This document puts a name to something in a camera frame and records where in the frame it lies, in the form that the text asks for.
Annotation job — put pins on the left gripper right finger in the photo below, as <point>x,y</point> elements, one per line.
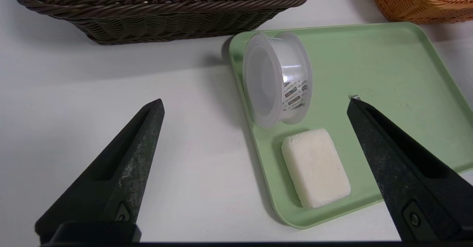
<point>417,195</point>

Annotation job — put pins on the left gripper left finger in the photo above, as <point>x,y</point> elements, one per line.
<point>111,188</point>

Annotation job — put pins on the dark brown wicker basket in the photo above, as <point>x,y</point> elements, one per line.
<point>166,18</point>

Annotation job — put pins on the orange wicker basket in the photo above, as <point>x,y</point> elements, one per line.
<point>406,3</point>

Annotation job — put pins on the white sponge block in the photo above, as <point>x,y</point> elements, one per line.
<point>316,167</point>

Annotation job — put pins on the white pen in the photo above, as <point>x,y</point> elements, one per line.
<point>354,97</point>

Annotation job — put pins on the light green plastic tray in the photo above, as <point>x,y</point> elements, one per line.
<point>369,62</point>

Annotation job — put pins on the white tape roll in case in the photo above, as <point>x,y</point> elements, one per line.
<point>273,81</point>

